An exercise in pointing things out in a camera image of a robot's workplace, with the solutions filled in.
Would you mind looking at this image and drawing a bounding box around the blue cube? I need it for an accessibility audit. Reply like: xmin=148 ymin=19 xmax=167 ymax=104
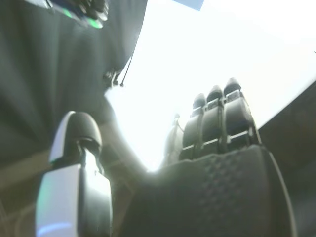
xmin=172 ymin=0 xmax=206 ymax=12

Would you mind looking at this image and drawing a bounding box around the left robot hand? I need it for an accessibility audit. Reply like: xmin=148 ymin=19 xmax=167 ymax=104
xmin=36 ymin=77 xmax=297 ymax=237

